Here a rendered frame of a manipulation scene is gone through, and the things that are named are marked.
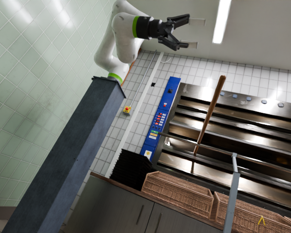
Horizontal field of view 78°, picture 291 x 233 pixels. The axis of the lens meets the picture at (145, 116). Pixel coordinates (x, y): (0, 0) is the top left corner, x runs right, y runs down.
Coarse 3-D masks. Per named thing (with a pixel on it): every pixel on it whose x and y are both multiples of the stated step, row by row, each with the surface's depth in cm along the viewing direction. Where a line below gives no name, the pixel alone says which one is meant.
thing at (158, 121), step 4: (160, 112) 232; (156, 116) 231; (160, 116) 229; (164, 116) 228; (156, 120) 228; (160, 120) 227; (152, 124) 226; (156, 124) 225; (160, 124) 224; (152, 128) 224; (156, 128) 223; (160, 128) 222; (152, 132) 221; (156, 132) 220; (148, 136) 220; (152, 136) 219; (156, 136) 218; (152, 140) 217; (156, 140) 216
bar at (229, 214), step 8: (168, 136) 179; (200, 144) 169; (224, 152) 162; (248, 160) 157; (256, 160) 154; (280, 168) 148; (232, 184) 129; (232, 192) 127; (232, 200) 125; (232, 208) 123; (232, 216) 121; (224, 224) 121; (224, 232) 117
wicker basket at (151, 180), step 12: (156, 180) 150; (168, 180) 190; (180, 180) 190; (144, 192) 147; (156, 192) 146; (168, 192) 183; (180, 192) 143; (192, 192) 140; (204, 192) 180; (180, 204) 139; (192, 204) 137; (204, 204) 136; (204, 216) 132
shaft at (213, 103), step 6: (222, 78) 87; (222, 84) 90; (216, 90) 96; (216, 96) 100; (216, 102) 107; (210, 108) 113; (210, 114) 119; (204, 126) 138; (204, 132) 150; (198, 138) 166
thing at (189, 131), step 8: (176, 128) 213; (184, 128) 206; (192, 128) 202; (192, 136) 214; (208, 136) 201; (216, 136) 195; (224, 136) 192; (216, 144) 207; (224, 144) 200; (240, 144) 189; (248, 144) 184; (256, 144) 182; (248, 152) 195; (256, 152) 189; (264, 152) 184; (272, 152) 179; (280, 152) 175; (272, 160) 190; (280, 160) 184; (288, 160) 179
